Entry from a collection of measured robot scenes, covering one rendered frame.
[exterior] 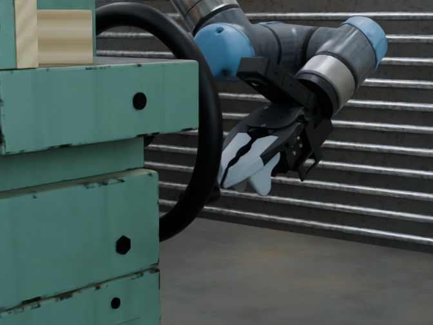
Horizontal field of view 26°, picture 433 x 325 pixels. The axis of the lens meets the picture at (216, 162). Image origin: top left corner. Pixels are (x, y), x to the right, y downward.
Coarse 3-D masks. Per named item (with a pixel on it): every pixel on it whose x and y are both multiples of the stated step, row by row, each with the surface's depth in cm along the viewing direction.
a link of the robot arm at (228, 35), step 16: (176, 0) 126; (192, 0) 124; (208, 0) 123; (224, 0) 124; (192, 16) 124; (208, 16) 123; (224, 16) 123; (240, 16) 124; (192, 32) 126; (208, 32) 121; (224, 32) 119; (240, 32) 121; (256, 32) 124; (272, 32) 127; (208, 48) 121; (224, 48) 119; (240, 48) 120; (256, 48) 123; (272, 48) 125; (208, 64) 121; (224, 64) 120; (224, 80) 122; (240, 80) 124
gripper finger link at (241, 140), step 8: (240, 136) 116; (248, 136) 116; (232, 144) 115; (240, 144) 114; (248, 144) 114; (224, 152) 114; (232, 152) 114; (240, 152) 114; (224, 160) 113; (232, 160) 112; (224, 168) 111; (240, 184) 116; (240, 192) 116
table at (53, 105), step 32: (64, 64) 72; (96, 64) 72; (128, 64) 74; (160, 64) 77; (192, 64) 80; (0, 96) 65; (32, 96) 67; (64, 96) 69; (96, 96) 72; (128, 96) 74; (160, 96) 77; (192, 96) 80; (0, 128) 65; (32, 128) 67; (64, 128) 69; (96, 128) 72; (128, 128) 74; (160, 128) 77; (192, 128) 80
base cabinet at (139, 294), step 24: (96, 288) 80; (120, 288) 82; (144, 288) 85; (0, 312) 73; (24, 312) 74; (48, 312) 76; (72, 312) 78; (96, 312) 80; (120, 312) 83; (144, 312) 85
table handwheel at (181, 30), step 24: (96, 24) 112; (120, 24) 110; (144, 24) 106; (168, 24) 105; (192, 48) 103; (216, 96) 103; (216, 120) 102; (144, 144) 112; (216, 144) 103; (216, 168) 104; (192, 192) 104; (168, 216) 107; (192, 216) 106
